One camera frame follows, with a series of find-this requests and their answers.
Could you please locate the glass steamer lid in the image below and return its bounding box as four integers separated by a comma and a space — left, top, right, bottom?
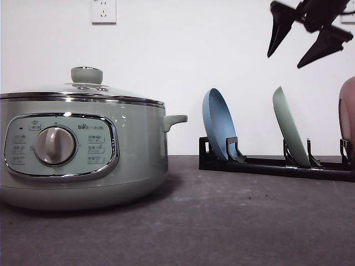
0, 66, 165, 108

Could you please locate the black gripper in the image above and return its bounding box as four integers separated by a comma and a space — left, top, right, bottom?
267, 0, 353, 68

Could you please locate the green electric steamer pot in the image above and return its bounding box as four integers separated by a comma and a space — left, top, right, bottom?
0, 98, 188, 211

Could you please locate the white wall socket right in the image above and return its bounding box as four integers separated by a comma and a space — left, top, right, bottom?
341, 8, 355, 24

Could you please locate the black dish rack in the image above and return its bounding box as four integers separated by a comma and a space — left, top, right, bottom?
199, 137, 352, 181

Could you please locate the blue plate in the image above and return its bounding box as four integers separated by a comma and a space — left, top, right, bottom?
202, 88, 237, 159

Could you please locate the white wall socket left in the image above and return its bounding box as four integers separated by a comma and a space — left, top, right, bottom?
92, 0, 117, 26

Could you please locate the white wall socket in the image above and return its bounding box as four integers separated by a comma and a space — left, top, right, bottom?
92, 0, 117, 26
341, 8, 355, 24

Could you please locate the green plate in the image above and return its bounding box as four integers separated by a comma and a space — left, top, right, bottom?
272, 86, 311, 168

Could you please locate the pink plate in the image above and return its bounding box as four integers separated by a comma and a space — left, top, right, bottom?
338, 75, 355, 156

